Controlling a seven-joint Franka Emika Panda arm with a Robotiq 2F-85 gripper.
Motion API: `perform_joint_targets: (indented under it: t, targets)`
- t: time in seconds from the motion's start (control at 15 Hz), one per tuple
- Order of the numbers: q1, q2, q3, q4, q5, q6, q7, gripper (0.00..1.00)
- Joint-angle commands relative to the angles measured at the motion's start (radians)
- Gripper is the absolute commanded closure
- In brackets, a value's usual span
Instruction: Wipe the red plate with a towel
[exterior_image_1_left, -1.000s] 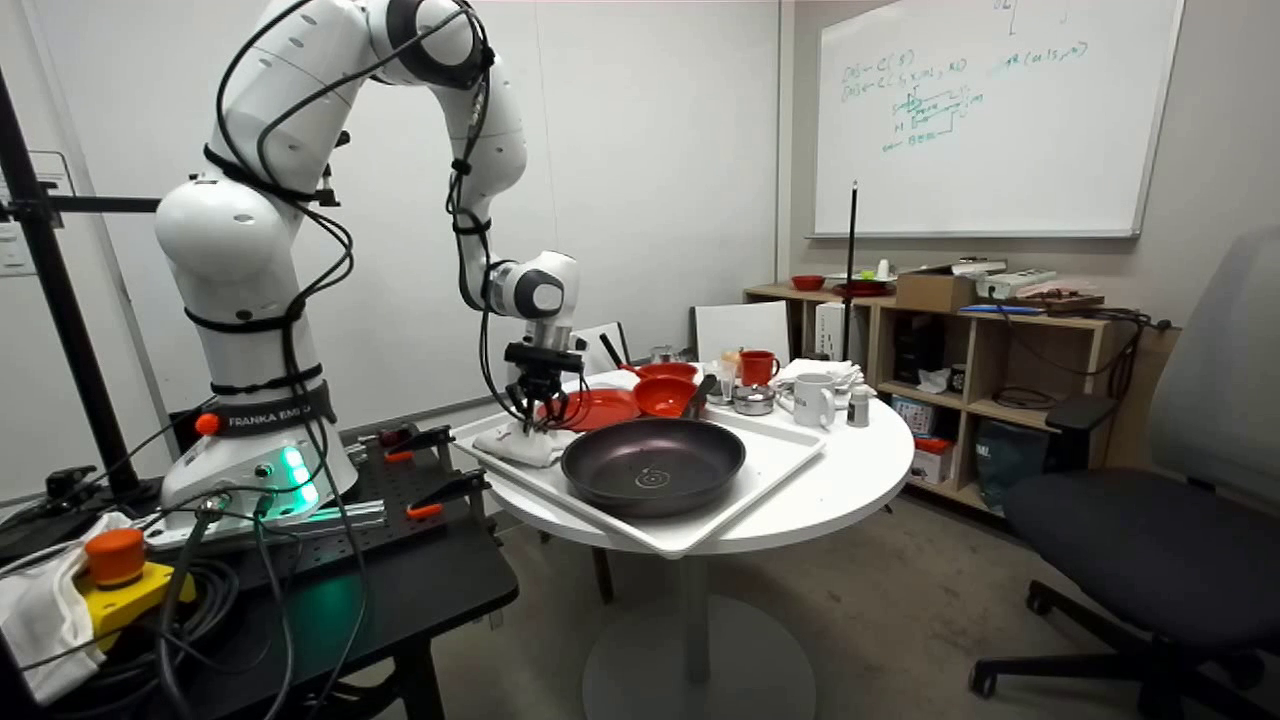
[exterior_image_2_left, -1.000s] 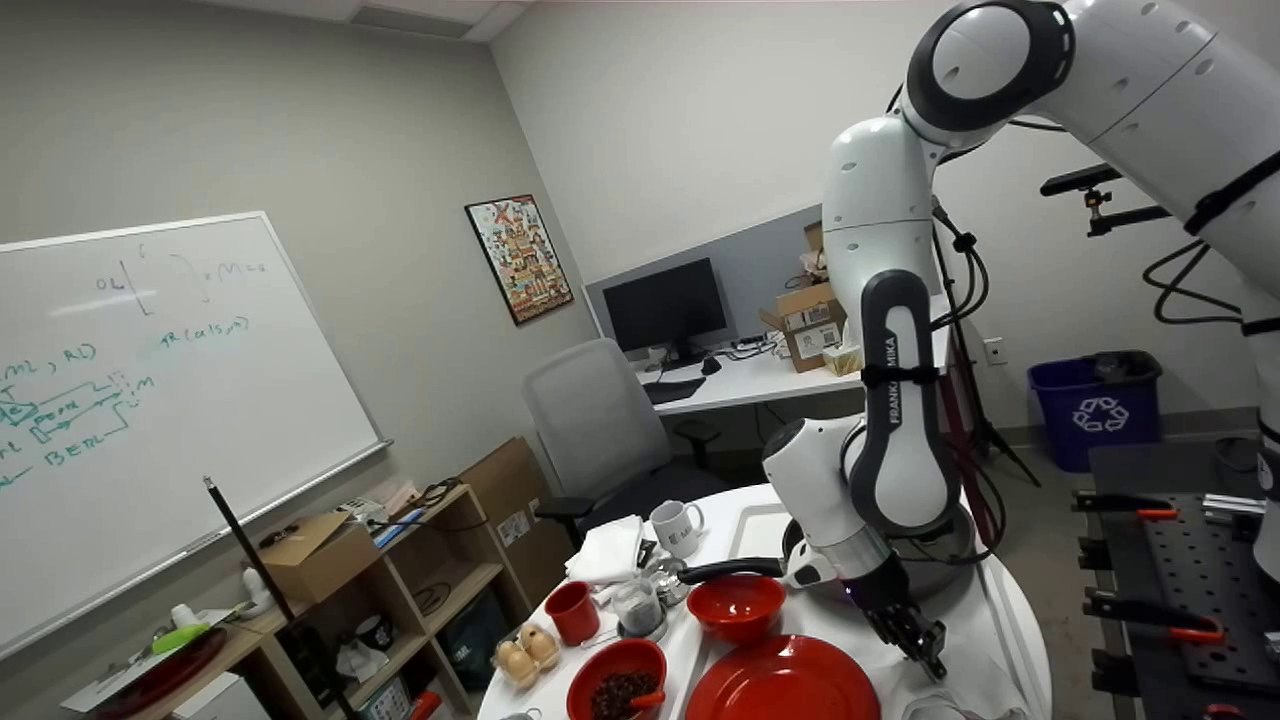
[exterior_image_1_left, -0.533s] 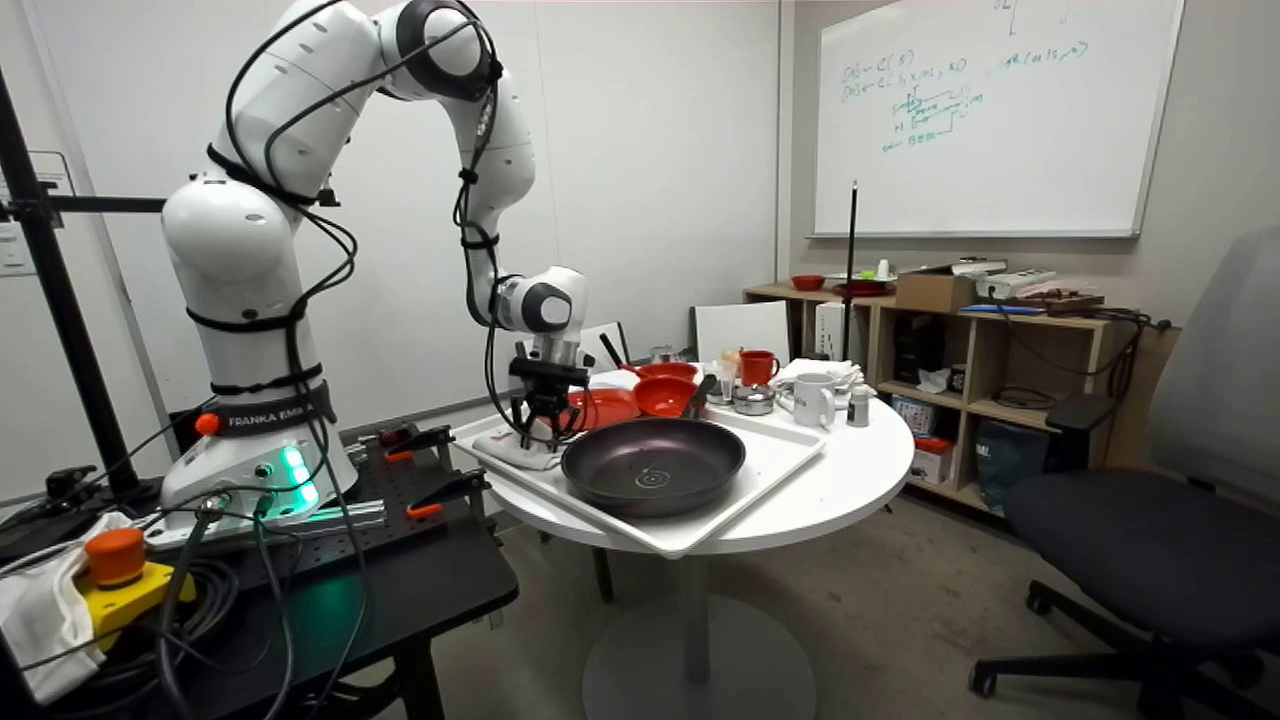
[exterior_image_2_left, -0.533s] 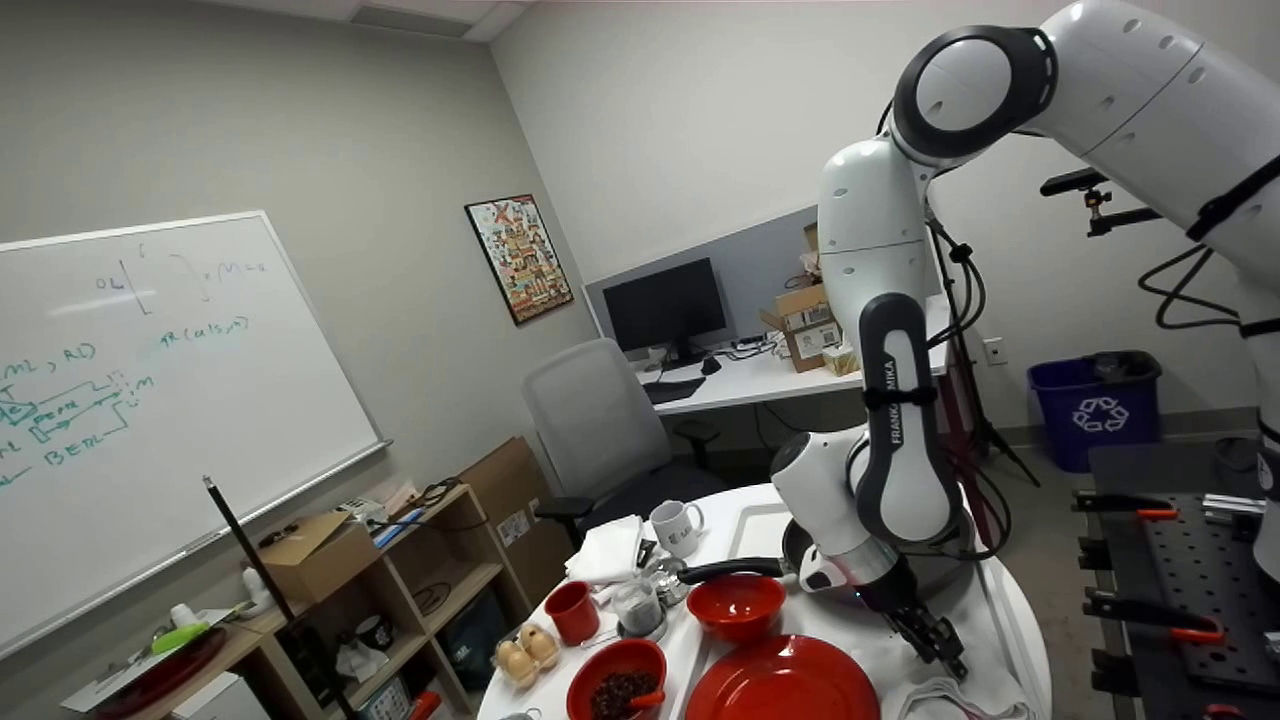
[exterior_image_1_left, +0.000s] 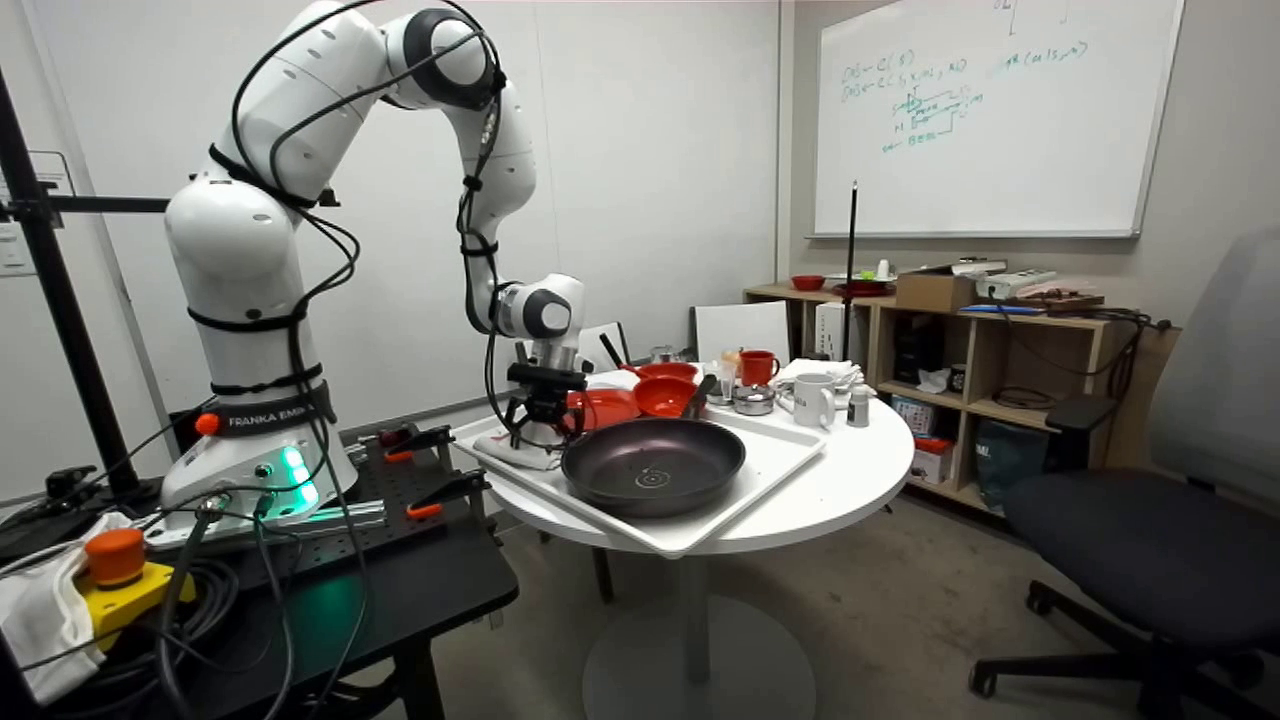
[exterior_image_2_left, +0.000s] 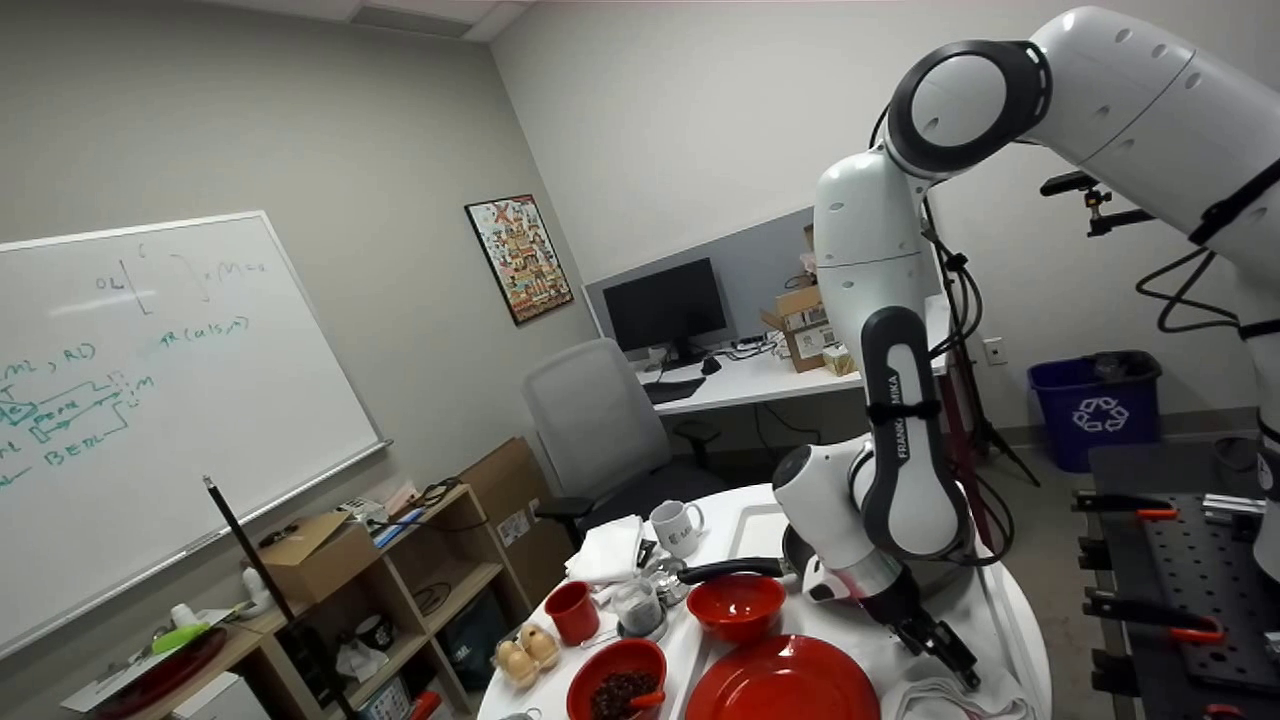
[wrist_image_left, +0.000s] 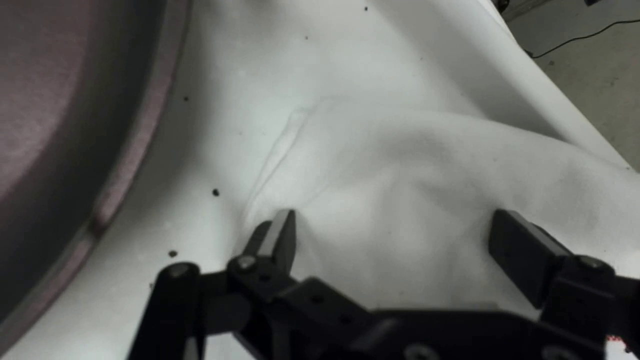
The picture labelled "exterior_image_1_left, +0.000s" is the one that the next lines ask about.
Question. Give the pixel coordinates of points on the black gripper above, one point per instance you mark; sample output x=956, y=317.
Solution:
x=546, y=406

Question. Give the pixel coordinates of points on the red plate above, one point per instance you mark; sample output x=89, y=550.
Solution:
x=606, y=406

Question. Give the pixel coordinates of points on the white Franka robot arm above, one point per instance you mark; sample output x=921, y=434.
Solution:
x=233, y=255

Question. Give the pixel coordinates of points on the dark frying pan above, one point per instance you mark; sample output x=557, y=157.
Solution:
x=655, y=468

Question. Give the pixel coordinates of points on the orange black clamp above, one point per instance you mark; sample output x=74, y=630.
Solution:
x=415, y=441
x=433, y=507

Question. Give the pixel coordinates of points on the red bowl with dark beans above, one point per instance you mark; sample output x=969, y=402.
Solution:
x=666, y=371

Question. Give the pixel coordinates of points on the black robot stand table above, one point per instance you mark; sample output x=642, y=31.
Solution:
x=403, y=585

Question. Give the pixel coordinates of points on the clear glass jar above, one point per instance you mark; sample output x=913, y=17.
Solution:
x=749, y=402

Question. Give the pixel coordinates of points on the white flat panel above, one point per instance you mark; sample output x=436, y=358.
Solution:
x=740, y=335

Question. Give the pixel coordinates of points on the red mug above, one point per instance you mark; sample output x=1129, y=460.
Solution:
x=759, y=366

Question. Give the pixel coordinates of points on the white mug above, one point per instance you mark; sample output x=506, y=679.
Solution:
x=811, y=402

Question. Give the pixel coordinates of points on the red bowl on shelf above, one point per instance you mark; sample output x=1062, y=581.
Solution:
x=804, y=282

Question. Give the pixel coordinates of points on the round white table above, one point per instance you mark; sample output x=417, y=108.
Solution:
x=855, y=466

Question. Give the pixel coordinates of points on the small silver can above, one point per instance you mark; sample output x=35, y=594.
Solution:
x=859, y=406

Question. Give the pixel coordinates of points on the small cardboard box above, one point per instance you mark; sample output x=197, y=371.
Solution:
x=935, y=291

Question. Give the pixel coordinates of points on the yellow red emergency stop button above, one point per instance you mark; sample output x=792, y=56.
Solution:
x=117, y=561

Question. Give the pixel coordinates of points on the blue storage bin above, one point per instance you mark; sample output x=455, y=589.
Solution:
x=1009, y=466

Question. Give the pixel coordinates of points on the wooden shelf unit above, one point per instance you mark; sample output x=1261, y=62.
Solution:
x=1040, y=362

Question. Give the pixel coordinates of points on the stack of books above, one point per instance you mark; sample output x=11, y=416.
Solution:
x=1025, y=287

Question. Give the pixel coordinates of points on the white crumpled cloth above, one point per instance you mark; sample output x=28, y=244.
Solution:
x=41, y=614

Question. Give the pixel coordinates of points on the whiteboard with green writing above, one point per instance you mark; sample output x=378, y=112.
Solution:
x=1002, y=122

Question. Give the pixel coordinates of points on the black seat office chair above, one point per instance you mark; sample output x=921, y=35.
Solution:
x=1144, y=546

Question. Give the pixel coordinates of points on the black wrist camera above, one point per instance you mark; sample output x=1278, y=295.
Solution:
x=546, y=379

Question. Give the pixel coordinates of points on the aluminium extrusion rail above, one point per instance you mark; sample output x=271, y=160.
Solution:
x=332, y=516

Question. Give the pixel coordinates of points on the black camera tripod stand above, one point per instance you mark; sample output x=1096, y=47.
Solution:
x=52, y=295

